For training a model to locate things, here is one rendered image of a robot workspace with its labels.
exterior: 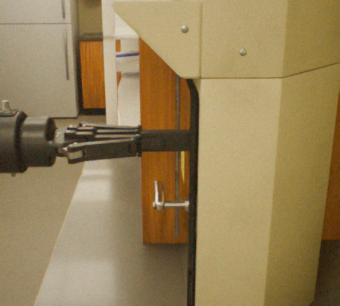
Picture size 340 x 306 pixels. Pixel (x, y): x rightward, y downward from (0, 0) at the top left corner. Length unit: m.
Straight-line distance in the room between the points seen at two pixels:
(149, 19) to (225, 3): 0.10
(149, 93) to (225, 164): 0.39
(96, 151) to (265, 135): 0.24
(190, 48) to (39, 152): 0.25
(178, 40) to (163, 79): 0.39
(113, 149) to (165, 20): 0.19
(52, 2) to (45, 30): 0.33
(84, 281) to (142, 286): 0.12
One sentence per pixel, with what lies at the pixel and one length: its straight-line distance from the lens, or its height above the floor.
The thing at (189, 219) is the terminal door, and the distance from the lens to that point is 0.70.
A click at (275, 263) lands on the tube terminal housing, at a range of 0.78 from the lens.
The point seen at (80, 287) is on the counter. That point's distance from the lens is 1.01.
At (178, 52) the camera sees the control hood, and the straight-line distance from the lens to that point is 0.62.
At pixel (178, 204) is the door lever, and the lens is 0.73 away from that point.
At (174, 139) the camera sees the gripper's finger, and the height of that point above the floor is 1.31.
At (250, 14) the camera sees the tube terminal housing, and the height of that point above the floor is 1.49.
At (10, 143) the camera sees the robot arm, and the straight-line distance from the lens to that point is 0.67.
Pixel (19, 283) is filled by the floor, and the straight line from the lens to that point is 2.74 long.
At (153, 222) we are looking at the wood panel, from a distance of 1.11.
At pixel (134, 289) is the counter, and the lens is 0.99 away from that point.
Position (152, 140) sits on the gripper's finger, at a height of 1.32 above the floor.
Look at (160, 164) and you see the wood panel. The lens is 1.05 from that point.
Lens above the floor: 1.53
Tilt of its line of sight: 18 degrees down
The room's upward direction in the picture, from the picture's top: straight up
